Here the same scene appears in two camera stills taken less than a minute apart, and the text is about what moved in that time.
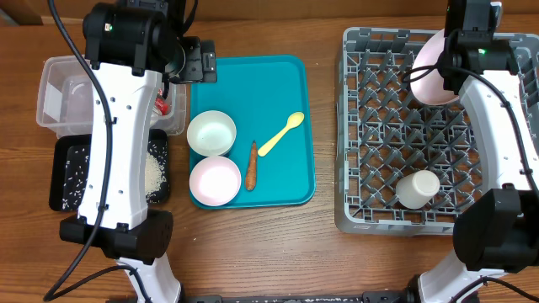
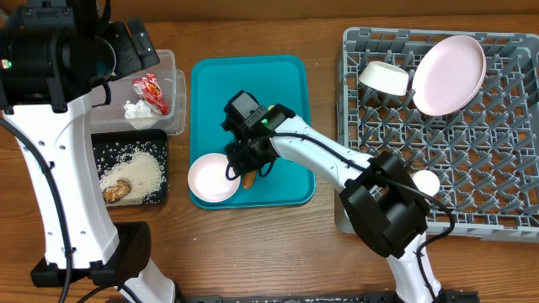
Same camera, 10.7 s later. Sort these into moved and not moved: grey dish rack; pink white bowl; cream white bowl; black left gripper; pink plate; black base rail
Moved: cream white bowl; black left gripper; pink plate
Not moved: black base rail; pink white bowl; grey dish rack
